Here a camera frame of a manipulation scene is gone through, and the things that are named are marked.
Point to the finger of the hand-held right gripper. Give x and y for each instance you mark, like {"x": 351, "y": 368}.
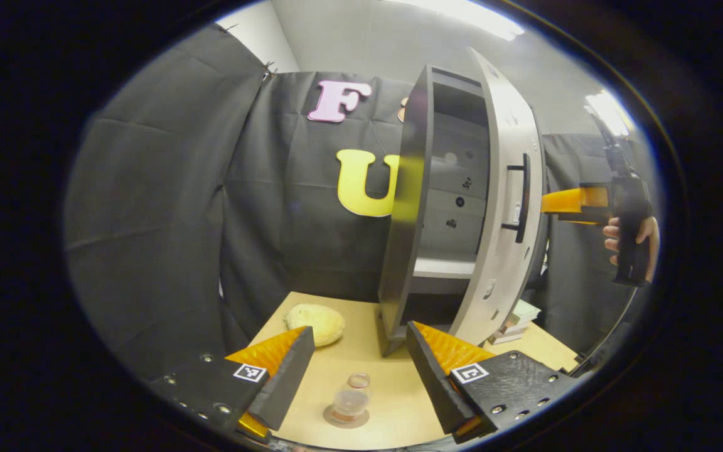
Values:
{"x": 565, "y": 201}

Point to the pale yellow round loaf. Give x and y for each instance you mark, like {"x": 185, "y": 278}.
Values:
{"x": 317, "y": 320}

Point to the round brown coaster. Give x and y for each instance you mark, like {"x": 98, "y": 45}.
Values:
{"x": 344, "y": 425}

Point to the white book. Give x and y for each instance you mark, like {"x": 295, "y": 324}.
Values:
{"x": 524, "y": 311}

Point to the clear plastic bottle red cap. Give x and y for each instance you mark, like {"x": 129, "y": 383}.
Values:
{"x": 350, "y": 402}

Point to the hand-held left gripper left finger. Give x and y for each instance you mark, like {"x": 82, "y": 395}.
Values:
{"x": 289, "y": 376}

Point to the dark grey cabinet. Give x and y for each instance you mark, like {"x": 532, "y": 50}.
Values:
{"x": 408, "y": 238}

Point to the ceiling light panel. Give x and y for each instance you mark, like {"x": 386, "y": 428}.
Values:
{"x": 609, "y": 113}

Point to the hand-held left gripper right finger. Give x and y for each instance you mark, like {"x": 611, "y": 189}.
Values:
{"x": 433, "y": 376}

